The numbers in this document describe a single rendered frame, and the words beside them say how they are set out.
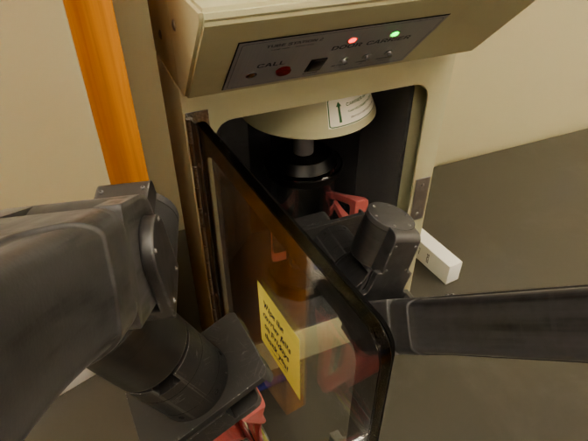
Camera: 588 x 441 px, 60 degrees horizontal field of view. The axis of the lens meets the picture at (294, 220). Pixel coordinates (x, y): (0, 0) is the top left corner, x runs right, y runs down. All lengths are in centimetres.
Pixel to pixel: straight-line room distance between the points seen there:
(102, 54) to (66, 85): 57
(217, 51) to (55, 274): 26
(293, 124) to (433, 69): 17
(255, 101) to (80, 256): 36
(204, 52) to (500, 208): 91
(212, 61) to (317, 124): 21
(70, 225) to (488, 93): 123
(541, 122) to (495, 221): 47
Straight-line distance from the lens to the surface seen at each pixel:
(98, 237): 21
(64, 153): 100
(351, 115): 62
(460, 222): 114
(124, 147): 42
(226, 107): 52
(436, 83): 64
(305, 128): 60
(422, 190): 71
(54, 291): 18
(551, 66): 148
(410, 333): 52
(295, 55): 45
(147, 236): 25
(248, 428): 46
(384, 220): 57
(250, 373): 37
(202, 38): 38
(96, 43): 39
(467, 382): 85
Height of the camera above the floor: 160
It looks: 38 degrees down
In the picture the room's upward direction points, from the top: straight up
